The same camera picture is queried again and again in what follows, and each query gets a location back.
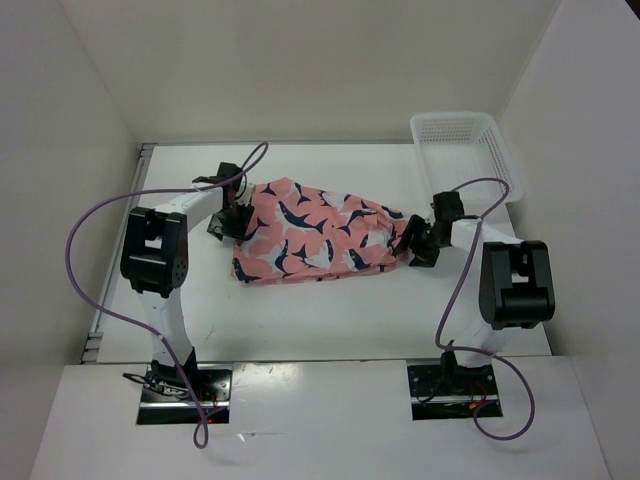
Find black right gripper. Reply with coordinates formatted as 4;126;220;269
392;213;447;268

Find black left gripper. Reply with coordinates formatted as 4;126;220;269
207;200;255;245

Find pink shark print shorts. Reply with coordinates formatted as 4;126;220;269
231;177;408;285

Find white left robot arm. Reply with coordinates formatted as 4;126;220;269
120;163;253;400

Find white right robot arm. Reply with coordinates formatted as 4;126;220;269
394;191;555;393

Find white perforated plastic basket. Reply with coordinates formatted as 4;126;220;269
410;111;523;203

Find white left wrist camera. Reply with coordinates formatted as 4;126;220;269
236;182;256;206

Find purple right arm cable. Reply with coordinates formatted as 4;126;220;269
435;177;537;441

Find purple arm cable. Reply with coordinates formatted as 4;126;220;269
435;177;537;441
66;141;270;448

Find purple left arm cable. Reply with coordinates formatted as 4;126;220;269
66;141;270;448

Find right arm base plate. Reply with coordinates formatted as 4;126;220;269
407;359;503;421

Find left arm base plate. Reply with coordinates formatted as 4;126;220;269
122;363;233;426

